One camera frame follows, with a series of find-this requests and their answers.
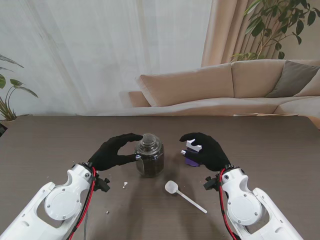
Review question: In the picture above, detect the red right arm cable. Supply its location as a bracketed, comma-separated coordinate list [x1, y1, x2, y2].
[217, 169, 240, 240]

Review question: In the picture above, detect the white sheer curtain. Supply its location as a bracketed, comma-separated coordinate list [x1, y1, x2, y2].
[0, 0, 213, 117]

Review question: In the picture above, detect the white square jar lid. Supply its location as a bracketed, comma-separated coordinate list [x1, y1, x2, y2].
[186, 138, 203, 153]

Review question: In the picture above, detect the grey sofa cushion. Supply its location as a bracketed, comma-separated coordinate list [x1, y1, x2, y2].
[265, 59, 320, 98]

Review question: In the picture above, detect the beige sofa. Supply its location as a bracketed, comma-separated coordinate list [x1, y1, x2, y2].
[128, 59, 320, 123]

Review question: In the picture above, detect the glass jar of coffee beans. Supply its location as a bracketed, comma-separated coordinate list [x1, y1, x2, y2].
[134, 143, 166, 178]

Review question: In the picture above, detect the red left arm cable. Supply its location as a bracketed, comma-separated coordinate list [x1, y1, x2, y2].
[67, 167, 97, 240]

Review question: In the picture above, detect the tall leafy green plant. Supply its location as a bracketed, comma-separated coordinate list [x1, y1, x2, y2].
[231, 0, 320, 62]

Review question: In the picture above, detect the purple square coffee jar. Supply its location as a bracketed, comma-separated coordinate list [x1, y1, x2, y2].
[184, 149, 201, 168]

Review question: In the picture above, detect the broad leaf green plant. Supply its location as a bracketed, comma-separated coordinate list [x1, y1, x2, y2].
[0, 54, 39, 122]

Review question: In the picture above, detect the grey left arm cable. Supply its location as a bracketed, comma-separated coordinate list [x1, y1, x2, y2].
[82, 213, 90, 240]

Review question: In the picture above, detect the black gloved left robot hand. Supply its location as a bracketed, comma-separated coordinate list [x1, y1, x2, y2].
[87, 132, 144, 172]

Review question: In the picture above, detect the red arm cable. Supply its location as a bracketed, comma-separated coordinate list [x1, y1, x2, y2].
[67, 167, 97, 240]
[217, 169, 240, 240]

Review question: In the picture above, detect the clear glass jar lid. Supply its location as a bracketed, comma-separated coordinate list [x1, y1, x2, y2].
[139, 133, 161, 154]

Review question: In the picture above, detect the beige sofa cushion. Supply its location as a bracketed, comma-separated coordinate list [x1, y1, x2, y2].
[293, 74, 320, 98]

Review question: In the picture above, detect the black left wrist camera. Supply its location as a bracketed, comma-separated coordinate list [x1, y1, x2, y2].
[94, 176, 112, 193]

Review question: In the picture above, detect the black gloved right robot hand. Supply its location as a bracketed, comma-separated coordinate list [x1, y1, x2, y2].
[179, 132, 231, 173]

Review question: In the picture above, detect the white plastic spoon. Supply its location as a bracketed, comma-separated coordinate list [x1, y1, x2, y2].
[164, 180, 208, 215]

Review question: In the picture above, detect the beige curtain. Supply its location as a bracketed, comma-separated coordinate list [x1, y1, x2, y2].
[201, 0, 320, 67]

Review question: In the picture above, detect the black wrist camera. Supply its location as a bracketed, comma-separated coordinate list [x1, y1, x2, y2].
[94, 176, 112, 193]
[203, 175, 221, 192]

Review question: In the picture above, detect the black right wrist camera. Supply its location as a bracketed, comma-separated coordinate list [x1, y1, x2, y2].
[203, 175, 221, 192]

